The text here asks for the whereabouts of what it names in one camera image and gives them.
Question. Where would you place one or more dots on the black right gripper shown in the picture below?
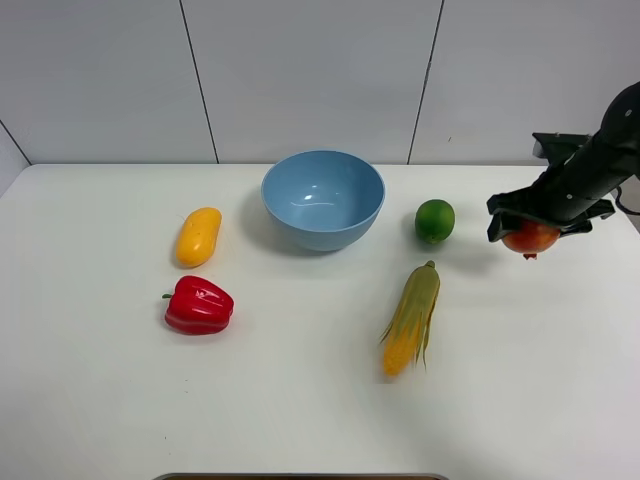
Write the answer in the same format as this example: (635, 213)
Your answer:
(567, 193)

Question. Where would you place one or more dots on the red pomegranate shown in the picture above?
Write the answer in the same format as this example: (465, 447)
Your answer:
(531, 239)

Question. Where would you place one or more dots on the green lime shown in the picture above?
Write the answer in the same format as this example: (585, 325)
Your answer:
(434, 221)

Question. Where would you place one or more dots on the yellow mango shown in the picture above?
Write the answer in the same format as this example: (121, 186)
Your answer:
(197, 239)

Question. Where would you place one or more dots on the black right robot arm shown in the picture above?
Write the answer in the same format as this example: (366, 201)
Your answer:
(621, 119)

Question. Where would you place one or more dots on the blue plastic bowl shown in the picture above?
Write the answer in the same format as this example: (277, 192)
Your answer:
(323, 200)

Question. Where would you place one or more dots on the corn cob with husk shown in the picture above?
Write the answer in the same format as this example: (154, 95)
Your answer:
(406, 337)

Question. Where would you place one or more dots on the red bell pepper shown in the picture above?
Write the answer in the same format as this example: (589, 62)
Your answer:
(198, 307)

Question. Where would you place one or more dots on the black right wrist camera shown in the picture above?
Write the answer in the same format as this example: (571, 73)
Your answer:
(557, 147)

